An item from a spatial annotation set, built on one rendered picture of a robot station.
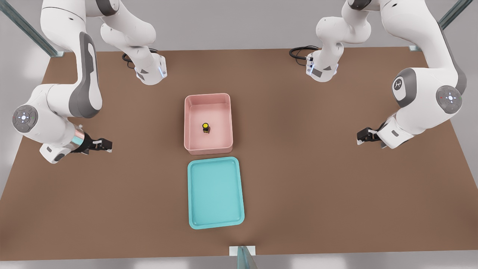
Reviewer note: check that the small yellow black button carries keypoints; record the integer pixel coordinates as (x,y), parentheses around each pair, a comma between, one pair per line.
(206,128)

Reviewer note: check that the pink plastic box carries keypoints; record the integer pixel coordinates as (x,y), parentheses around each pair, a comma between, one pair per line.
(209,116)

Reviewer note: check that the pale blue-green tray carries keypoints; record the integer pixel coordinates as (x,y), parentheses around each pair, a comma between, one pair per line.
(216,192)

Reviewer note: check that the silver frame post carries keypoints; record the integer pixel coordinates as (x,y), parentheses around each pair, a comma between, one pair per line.
(30,31)
(244,257)
(450,15)

